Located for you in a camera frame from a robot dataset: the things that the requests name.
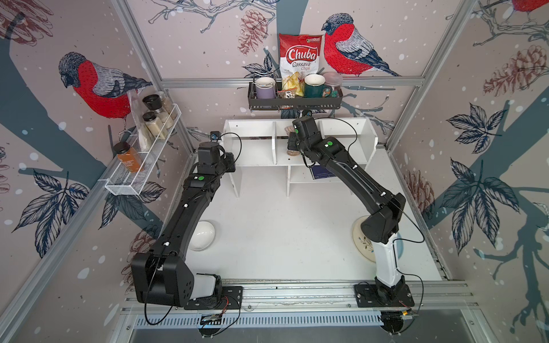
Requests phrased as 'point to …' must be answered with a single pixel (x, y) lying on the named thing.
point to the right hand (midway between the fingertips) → (292, 135)
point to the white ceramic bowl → (203, 236)
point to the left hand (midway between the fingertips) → (232, 150)
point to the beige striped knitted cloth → (292, 153)
